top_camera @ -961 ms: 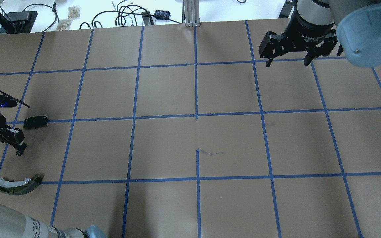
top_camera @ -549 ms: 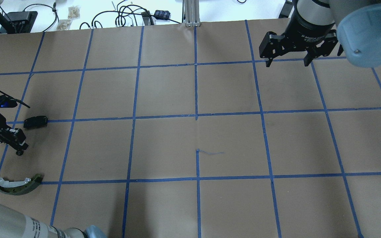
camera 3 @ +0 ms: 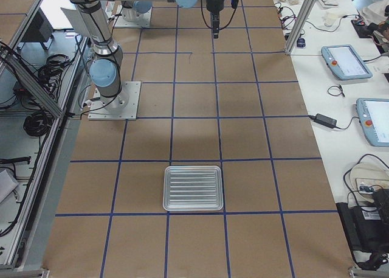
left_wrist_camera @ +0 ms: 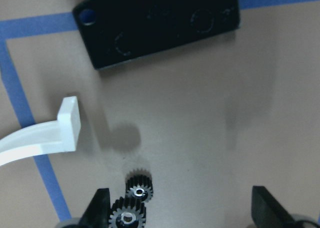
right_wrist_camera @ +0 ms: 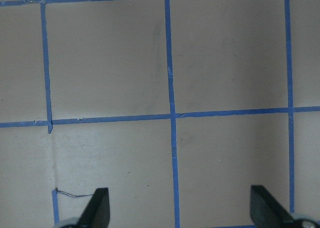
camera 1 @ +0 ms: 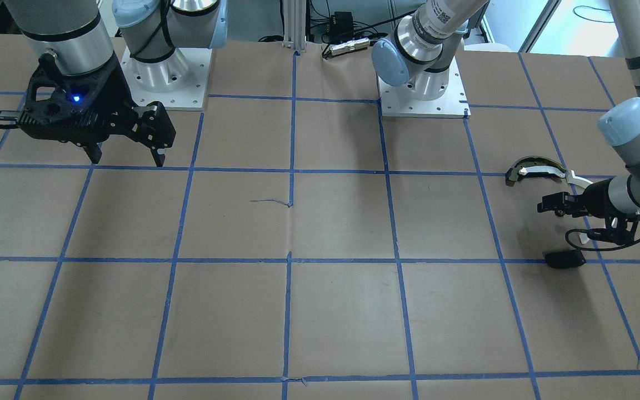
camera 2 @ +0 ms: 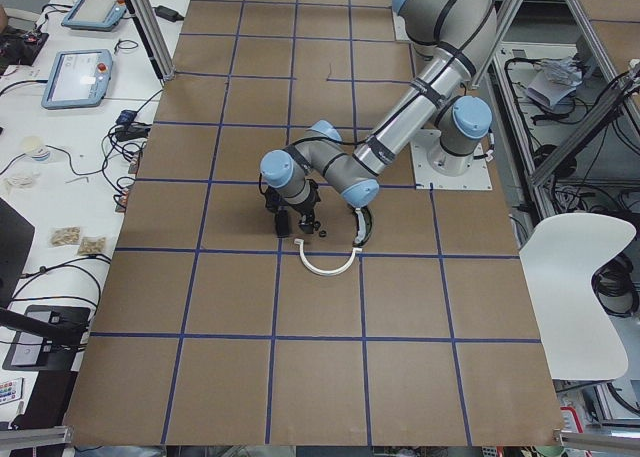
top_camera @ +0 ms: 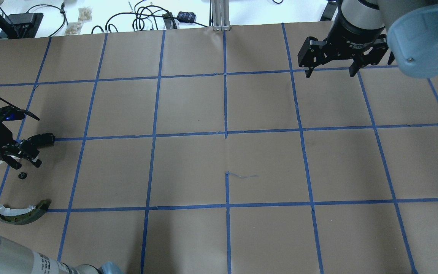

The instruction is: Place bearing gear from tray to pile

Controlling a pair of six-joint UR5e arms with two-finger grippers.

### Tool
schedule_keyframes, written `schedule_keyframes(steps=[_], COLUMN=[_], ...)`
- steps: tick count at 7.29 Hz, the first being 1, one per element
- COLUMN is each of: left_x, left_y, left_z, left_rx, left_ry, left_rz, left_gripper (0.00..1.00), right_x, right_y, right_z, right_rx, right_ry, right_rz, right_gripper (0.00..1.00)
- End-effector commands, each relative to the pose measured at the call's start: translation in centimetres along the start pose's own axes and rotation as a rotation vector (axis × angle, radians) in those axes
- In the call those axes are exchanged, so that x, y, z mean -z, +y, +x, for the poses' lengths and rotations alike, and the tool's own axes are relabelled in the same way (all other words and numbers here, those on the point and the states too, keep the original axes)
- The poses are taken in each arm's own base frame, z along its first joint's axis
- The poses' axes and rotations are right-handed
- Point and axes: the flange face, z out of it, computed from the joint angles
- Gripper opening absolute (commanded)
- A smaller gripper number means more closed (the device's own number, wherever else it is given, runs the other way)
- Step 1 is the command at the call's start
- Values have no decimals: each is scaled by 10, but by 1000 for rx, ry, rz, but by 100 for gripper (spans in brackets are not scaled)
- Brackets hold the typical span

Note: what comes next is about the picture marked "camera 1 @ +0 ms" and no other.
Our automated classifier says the aluminium frame post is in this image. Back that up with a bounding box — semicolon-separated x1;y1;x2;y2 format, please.
281;0;309;55

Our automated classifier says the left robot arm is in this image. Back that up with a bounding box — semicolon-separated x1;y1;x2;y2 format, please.
372;1;640;222

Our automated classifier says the green white curved part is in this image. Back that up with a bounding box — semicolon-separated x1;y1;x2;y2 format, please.
505;156;567;187

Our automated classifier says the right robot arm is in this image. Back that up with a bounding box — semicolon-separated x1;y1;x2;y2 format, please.
0;1;228;167

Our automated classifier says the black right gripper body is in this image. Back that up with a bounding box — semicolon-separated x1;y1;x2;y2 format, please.
17;53;176;151

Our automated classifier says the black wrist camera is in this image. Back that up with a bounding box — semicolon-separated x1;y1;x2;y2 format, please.
564;214;640;252

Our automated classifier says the small black box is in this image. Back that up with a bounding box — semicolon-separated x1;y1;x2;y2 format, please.
543;249;586;270

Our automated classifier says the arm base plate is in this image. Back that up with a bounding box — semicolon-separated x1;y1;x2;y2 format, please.
121;48;213;112
377;58;472;118

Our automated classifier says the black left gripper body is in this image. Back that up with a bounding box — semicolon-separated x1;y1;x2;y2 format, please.
559;181;640;228

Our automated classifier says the white curved plastic bracket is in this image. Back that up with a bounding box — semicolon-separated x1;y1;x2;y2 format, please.
566;169;593;244

